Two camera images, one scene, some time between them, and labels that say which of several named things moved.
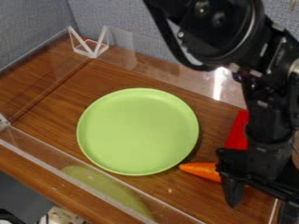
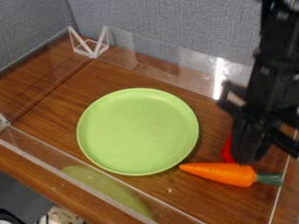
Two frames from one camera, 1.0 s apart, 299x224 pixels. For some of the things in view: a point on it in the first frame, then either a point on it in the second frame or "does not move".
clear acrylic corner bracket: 89,46 does not move
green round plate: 137,131 does not move
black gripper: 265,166 to 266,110
